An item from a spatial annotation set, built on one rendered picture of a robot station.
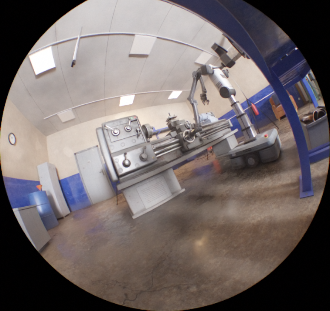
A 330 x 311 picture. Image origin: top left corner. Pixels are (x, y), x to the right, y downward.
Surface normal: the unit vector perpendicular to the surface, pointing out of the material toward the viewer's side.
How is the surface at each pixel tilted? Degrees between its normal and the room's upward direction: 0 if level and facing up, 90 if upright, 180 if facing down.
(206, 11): 180
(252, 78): 90
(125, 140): 90
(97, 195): 90
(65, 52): 180
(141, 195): 90
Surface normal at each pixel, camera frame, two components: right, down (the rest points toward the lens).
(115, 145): 0.40, -0.29
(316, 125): -0.80, 0.29
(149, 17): 0.40, 0.91
